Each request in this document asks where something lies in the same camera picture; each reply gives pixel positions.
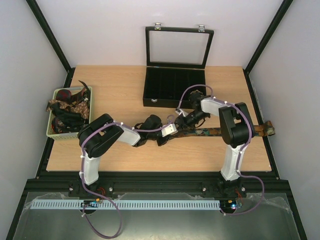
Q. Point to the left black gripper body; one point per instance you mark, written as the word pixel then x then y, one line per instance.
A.
pixel 161 142

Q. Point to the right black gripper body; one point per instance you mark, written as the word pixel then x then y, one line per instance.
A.
pixel 181 120

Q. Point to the brown teal patterned tie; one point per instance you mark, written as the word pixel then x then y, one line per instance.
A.
pixel 262 130

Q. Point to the green perforated plastic basket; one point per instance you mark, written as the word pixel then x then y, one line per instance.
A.
pixel 49 131

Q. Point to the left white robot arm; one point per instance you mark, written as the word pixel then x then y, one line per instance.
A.
pixel 96 139

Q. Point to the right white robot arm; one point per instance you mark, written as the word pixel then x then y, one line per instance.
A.
pixel 236 126

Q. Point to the pile of ties in basket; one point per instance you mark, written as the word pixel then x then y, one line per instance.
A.
pixel 71 112

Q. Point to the rolled patterned tie in box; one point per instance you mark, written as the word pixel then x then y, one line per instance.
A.
pixel 196 93

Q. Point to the black compartment storage box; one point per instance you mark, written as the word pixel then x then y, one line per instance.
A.
pixel 176 58

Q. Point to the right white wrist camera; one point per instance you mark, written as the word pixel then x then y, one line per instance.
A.
pixel 181 112

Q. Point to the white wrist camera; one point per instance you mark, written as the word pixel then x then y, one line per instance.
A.
pixel 181 112
pixel 170 129

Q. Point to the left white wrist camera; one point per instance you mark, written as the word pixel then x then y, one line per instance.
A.
pixel 170 129

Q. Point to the light blue cable duct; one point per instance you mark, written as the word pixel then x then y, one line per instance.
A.
pixel 72 204

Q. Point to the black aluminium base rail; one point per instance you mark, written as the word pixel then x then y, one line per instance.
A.
pixel 113 184

